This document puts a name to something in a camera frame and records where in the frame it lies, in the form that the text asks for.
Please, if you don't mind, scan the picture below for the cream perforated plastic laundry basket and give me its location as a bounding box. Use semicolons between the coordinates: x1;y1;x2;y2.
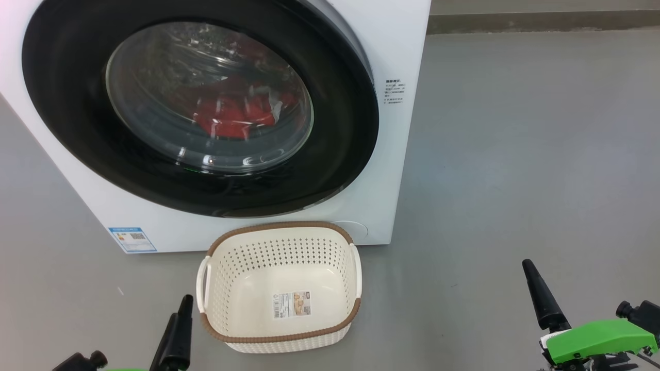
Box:
196;222;362;354

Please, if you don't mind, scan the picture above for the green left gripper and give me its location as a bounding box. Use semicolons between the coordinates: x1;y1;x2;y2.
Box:
106;295;194;371

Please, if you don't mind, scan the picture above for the perforated stainless steel drum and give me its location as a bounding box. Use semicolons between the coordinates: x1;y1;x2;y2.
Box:
108;23;312;171

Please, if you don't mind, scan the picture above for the paper product label sticker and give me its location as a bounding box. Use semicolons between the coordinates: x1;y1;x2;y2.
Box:
273;291;311;319

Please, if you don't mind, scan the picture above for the black round glass washer door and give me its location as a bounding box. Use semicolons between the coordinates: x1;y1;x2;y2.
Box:
22;0;380;218

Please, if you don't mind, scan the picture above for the round white filter cover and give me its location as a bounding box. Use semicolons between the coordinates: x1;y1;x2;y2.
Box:
330;221;369;243

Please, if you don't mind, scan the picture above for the blue energy label sticker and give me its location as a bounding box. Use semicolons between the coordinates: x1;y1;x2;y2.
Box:
108;227;157;254

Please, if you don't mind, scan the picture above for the red garment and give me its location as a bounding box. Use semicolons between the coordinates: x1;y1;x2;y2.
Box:
193;77;300;140

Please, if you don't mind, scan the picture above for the white front-load washing machine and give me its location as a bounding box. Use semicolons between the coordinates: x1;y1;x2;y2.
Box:
0;0;432;254

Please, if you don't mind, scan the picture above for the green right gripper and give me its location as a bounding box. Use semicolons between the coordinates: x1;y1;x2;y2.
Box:
522;259;659;371

